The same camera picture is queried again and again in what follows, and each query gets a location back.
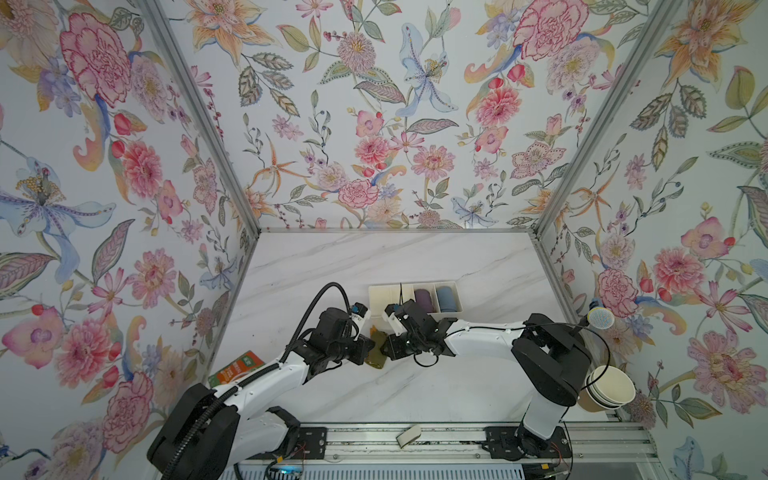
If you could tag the aluminium corner frame post left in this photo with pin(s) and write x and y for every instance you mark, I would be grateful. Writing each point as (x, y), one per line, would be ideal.
(169, 47)

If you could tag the black stand shower head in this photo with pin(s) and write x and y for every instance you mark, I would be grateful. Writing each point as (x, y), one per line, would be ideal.
(598, 318)

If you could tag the stacked paper cups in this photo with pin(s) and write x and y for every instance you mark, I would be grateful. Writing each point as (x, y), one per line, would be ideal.
(607, 388)

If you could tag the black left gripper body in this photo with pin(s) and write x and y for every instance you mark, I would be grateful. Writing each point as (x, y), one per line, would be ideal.
(349, 350)

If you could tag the small grey tag on rail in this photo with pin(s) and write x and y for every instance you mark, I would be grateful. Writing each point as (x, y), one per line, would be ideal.
(409, 436)

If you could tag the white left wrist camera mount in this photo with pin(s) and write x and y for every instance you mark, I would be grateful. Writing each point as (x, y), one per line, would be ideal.
(359, 315)

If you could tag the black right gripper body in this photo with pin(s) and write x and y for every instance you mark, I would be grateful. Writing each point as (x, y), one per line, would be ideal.
(404, 345)

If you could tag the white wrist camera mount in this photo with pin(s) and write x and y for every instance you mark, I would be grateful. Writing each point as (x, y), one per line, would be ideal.
(393, 320)
(359, 315)

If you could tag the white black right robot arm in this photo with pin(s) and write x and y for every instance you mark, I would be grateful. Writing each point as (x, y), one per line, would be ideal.
(553, 356)

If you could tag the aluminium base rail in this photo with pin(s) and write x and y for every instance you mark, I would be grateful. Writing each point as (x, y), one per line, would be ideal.
(462, 442)

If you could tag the aluminium corner frame post right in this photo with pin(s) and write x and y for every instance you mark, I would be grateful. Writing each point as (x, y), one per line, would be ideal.
(656, 25)

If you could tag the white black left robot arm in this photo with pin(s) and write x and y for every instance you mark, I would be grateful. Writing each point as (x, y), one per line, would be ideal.
(212, 428)

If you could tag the colourful snack bag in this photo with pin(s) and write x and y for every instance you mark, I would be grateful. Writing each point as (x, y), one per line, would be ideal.
(236, 369)

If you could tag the blue rolled sock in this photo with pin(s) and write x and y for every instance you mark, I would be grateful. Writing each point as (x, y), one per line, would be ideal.
(447, 299)

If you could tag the green striped sock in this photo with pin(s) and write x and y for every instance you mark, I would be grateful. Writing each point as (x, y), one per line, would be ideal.
(376, 358)

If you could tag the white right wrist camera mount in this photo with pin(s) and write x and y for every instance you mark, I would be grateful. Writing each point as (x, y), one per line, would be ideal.
(393, 320)

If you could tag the cream plastic divided organizer tray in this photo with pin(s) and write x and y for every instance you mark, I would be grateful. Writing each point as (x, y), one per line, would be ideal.
(382, 295)

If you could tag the aluminium corner frame post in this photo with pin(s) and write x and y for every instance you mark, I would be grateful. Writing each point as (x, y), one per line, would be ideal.
(169, 47)
(656, 25)

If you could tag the purple rolled sock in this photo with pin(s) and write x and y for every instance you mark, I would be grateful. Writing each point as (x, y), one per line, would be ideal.
(424, 299)

